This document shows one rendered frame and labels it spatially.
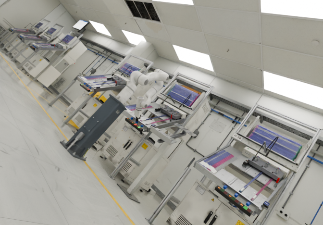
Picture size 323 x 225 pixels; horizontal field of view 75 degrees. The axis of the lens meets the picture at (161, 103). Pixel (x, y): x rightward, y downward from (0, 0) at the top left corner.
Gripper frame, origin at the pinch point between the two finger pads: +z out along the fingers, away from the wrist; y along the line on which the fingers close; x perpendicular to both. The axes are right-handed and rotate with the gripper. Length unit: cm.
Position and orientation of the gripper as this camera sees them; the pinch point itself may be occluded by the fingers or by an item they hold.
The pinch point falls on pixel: (137, 119)
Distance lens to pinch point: 275.4
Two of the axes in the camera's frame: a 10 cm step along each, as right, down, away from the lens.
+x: 7.2, -1.2, 6.9
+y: 6.7, 3.8, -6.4
